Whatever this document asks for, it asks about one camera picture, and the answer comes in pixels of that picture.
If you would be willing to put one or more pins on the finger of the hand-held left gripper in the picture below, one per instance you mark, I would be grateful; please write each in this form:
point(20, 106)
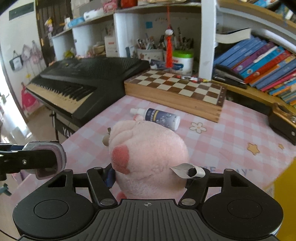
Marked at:
point(16, 147)
point(34, 161)

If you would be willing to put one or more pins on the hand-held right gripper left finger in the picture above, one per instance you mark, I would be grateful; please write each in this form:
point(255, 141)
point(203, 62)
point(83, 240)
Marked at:
point(110, 178)

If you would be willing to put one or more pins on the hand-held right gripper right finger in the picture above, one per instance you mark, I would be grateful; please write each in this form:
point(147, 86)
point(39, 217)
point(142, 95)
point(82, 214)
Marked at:
point(194, 186)

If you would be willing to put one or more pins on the pink plush pig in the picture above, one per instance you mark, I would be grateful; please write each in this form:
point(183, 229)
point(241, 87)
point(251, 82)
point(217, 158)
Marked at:
point(148, 150)

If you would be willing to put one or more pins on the yellow cardboard box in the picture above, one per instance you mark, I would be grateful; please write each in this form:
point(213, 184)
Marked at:
point(286, 190)

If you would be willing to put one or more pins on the black keyboard stand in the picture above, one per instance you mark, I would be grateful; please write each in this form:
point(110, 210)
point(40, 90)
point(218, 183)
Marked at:
point(62, 129)

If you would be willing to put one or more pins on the pink checked tablecloth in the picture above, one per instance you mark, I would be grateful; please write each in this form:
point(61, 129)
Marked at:
point(231, 129)

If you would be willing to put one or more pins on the white blue small bottle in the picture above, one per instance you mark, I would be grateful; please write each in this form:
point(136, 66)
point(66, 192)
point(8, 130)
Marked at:
point(159, 117)

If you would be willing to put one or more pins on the dark blue hanging bag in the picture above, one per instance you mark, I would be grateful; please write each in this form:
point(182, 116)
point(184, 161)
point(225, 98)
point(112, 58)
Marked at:
point(15, 60)

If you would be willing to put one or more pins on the pink hanging bag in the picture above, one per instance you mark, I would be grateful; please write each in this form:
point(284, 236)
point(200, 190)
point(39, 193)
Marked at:
point(31, 53)

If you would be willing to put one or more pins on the wooden chess board box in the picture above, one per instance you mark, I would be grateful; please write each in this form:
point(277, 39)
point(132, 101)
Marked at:
point(175, 85)

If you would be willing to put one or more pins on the red wrapped candy bar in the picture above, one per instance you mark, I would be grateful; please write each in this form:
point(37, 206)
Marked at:
point(193, 78)

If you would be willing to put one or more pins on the black gold hole punch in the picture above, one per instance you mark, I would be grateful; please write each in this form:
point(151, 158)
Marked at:
point(283, 125)

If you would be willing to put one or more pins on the black electronic keyboard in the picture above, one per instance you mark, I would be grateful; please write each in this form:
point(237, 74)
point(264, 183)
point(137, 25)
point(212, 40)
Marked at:
point(104, 69)

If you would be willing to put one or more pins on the black flat case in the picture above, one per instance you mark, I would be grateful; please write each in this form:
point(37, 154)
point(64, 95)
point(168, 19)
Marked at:
point(227, 77)

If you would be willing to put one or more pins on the green lid white jar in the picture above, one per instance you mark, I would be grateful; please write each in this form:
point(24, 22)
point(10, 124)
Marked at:
point(183, 62)

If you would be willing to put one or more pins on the white blue tube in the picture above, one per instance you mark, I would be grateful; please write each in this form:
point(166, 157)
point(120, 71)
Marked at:
point(161, 64)

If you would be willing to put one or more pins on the white pen holder with pens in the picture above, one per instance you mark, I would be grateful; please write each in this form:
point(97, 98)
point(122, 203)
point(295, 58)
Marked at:
point(150, 54)

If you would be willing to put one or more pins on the white box red label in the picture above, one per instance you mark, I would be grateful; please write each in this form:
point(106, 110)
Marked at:
point(111, 47)

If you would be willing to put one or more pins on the row of colourful books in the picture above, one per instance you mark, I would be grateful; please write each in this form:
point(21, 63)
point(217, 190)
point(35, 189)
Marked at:
point(261, 62)

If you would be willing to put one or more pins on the red tassel ornament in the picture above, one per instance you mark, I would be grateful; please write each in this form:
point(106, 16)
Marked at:
point(169, 46)

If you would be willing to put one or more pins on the white bookshelf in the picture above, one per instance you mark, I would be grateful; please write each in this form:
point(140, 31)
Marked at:
point(208, 34)

